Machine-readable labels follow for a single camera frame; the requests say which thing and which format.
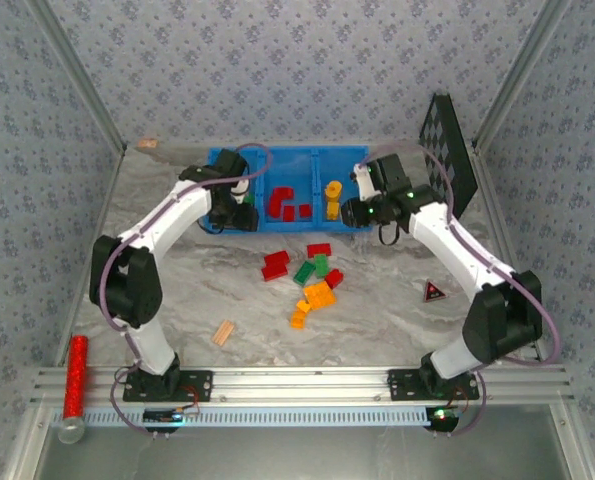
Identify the round yellow lego piece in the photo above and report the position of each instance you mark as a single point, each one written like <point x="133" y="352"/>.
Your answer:
<point x="333" y="189"/>

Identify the small red lego brick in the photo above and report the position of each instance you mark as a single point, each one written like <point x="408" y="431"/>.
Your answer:
<point x="305" y="210"/>
<point x="288" y="214"/>

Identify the small orange lego brick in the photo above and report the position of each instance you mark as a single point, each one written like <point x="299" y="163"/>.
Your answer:
<point x="303" y="306"/>

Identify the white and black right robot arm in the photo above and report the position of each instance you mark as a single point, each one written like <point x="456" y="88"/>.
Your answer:
<point x="457" y="240"/>

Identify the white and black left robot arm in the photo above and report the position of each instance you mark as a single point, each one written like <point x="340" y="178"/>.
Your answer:
<point x="167" y="215"/>

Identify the black checkerboard panel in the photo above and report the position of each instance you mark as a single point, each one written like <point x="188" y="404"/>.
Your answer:
<point x="442" y="150"/>

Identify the blue three-compartment bin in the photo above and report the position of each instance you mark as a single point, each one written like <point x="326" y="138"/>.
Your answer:
<point x="287" y="165"/>

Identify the small wooden block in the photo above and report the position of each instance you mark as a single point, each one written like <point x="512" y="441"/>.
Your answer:
<point x="147" y="144"/>

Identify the red triangle sign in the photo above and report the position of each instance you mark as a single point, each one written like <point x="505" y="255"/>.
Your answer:
<point x="433" y="292"/>

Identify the ridged wooden piece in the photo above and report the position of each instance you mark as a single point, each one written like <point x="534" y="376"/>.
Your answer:
<point x="223" y="333"/>

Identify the red glitter tube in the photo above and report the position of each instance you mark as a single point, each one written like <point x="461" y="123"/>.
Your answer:
<point x="75" y="375"/>

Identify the thin aluminium side rail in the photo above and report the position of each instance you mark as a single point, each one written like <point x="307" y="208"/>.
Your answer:
<point x="98" y="220"/>

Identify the aluminium frame post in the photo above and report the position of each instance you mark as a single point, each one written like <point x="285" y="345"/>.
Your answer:
<point x="78" y="75"/>
<point x="521" y="75"/>

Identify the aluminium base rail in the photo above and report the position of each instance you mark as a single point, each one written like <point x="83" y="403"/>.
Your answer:
<point x="302" y="385"/>

